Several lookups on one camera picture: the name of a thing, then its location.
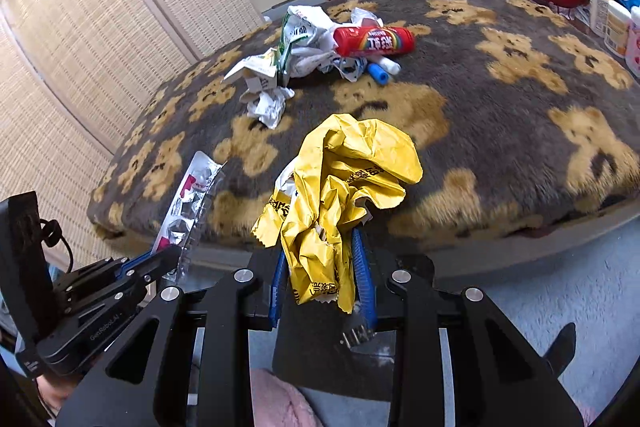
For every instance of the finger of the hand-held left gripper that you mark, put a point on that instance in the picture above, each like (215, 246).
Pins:
(137, 263)
(162, 263)

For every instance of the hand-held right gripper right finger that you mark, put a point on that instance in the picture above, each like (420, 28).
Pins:
(361, 277)

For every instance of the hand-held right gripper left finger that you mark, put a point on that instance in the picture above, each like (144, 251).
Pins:
(278, 292)

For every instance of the silver foil snack wrapper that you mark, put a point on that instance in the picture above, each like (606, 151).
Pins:
(192, 197)

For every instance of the yellow wrapper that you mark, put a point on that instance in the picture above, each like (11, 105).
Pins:
(350, 157)

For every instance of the pink cloth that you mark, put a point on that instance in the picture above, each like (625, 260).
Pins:
(280, 399)

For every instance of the small crumpled white paper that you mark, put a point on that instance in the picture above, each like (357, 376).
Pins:
(270, 107)

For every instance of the grey fluffy rug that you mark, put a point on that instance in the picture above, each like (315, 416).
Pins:
(550, 287)

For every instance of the bear print blanket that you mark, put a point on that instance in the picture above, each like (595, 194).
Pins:
(475, 107)

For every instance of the blue white patterned wrapper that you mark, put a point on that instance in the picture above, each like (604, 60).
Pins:
(352, 69)

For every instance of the white and green carton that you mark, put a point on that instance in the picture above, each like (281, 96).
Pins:
(255, 69)

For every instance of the woven folding doors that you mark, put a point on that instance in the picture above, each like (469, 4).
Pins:
(75, 32)

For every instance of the red candy tube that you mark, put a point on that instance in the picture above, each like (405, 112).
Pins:
(375, 41)

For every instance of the crumpled white plastic bag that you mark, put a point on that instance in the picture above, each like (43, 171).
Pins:
(305, 37)

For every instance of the white bottle with yellow cap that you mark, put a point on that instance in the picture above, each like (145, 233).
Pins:
(599, 7)

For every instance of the pink and white bottle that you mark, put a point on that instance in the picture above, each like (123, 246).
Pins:
(634, 42)

